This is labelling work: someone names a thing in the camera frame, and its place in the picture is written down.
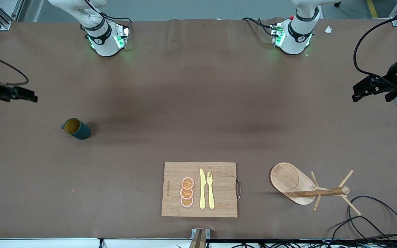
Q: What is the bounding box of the dark teal ribbed cup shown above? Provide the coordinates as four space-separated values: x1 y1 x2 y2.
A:
61 118 91 140

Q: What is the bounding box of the wooden cup rack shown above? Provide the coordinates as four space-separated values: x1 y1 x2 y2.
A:
270 162 362 216

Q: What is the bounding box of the brown table cover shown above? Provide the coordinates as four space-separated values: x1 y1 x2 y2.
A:
0 18 397 240

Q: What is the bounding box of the wooden cutting board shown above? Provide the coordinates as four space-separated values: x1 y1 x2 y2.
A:
161 162 242 218

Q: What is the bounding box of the yellow plastic fork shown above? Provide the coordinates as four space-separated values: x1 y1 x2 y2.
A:
206 172 215 209

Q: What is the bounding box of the yellow plastic knife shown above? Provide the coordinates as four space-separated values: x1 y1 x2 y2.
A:
199 168 206 209

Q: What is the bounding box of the black left arm base cable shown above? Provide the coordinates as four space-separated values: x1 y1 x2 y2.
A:
242 17 275 35

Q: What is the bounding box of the thin black cable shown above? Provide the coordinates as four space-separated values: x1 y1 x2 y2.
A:
329 216 392 246

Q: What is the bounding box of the black cable bundle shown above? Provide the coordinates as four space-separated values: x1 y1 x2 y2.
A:
212 239 397 248

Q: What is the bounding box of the grey metal bracket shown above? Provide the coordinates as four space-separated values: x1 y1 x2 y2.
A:
191 228 211 239

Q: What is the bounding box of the brown camera pole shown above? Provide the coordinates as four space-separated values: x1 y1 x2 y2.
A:
189 229 206 248

